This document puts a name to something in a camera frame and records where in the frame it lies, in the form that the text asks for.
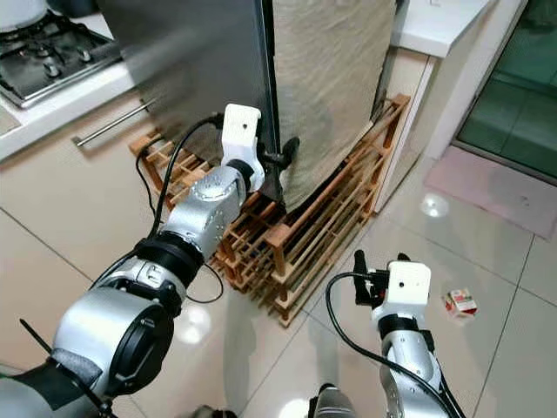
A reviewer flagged small silver fridge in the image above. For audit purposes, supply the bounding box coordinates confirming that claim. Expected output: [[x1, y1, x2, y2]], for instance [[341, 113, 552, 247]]
[[96, 0, 275, 175]]

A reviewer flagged wooden slatted rack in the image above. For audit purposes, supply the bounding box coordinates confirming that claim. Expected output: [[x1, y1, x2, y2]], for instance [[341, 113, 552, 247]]
[[128, 91, 412, 330]]

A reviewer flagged small red white carton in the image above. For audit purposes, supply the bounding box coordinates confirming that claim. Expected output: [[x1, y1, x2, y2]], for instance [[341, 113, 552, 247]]
[[442, 287, 480, 320]]

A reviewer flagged pink floor mat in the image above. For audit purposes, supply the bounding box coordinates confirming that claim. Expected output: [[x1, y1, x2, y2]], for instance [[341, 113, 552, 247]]
[[422, 144, 557, 242]]

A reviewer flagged grey robot right leg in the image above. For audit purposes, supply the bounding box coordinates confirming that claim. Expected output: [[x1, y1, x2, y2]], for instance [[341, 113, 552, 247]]
[[307, 383, 368, 418]]

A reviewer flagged beige cabinet with white top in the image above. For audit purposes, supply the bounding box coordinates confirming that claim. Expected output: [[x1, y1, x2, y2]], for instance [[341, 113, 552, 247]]
[[370, 0, 527, 217]]

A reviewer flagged beige kitchen cabinet with drawers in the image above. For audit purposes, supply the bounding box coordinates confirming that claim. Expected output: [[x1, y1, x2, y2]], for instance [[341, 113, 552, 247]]
[[0, 35, 192, 375]]

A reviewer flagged green glass door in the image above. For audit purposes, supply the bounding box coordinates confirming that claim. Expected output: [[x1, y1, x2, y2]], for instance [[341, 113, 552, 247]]
[[453, 0, 557, 181]]

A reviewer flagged steel gas stove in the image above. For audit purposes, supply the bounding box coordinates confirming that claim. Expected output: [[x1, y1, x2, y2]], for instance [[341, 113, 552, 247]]
[[0, 17, 124, 110]]

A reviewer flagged white cooking pot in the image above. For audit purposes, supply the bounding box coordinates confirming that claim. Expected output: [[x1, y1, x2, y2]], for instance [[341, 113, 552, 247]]
[[0, 0, 51, 34]]

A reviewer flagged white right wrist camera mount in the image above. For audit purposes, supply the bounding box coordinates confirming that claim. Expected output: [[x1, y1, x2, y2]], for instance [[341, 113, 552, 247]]
[[372, 260, 433, 327]]

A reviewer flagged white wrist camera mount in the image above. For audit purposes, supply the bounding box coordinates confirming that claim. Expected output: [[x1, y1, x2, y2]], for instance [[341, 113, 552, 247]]
[[221, 103, 265, 191], [372, 260, 433, 327]]

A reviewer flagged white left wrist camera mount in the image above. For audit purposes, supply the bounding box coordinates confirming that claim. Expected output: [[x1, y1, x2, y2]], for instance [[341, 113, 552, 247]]
[[221, 103, 265, 191]]

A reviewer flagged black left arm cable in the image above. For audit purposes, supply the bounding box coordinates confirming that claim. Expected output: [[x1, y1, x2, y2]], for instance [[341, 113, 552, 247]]
[[152, 112, 225, 238]]

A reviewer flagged steel drawer handle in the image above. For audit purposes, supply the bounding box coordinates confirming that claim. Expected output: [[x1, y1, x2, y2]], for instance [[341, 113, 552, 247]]
[[74, 97, 158, 147]]

